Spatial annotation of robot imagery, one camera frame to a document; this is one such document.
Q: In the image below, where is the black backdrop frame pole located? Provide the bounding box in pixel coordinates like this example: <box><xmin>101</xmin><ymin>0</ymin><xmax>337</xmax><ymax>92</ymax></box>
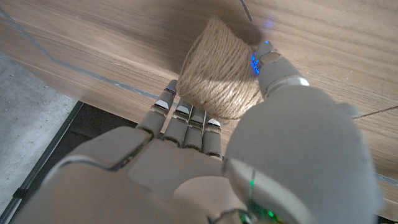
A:
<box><xmin>0</xmin><ymin>101</ymin><xmax>85</xmax><ymax>224</ymax></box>

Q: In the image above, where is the jute twine strand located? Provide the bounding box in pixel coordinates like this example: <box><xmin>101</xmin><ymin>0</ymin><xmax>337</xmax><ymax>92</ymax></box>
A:
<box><xmin>353</xmin><ymin>105</ymin><xmax>398</xmax><ymax>121</ymax></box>

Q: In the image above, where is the jute twine spool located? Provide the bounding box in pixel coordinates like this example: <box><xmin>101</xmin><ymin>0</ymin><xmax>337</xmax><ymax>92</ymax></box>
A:
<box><xmin>176</xmin><ymin>17</ymin><xmax>265</xmax><ymax>121</ymax></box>

